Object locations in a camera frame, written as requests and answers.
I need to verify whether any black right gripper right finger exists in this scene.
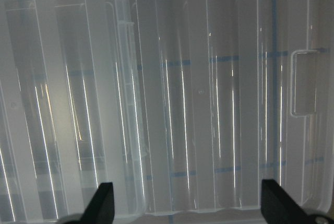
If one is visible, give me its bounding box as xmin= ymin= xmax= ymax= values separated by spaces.
xmin=261 ymin=179 xmax=313 ymax=223

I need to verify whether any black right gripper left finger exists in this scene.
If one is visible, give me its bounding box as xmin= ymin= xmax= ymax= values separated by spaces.
xmin=79 ymin=182 xmax=115 ymax=224

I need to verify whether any clear plastic box lid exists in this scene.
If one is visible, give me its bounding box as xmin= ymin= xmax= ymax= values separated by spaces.
xmin=1 ymin=0 xmax=333 ymax=223

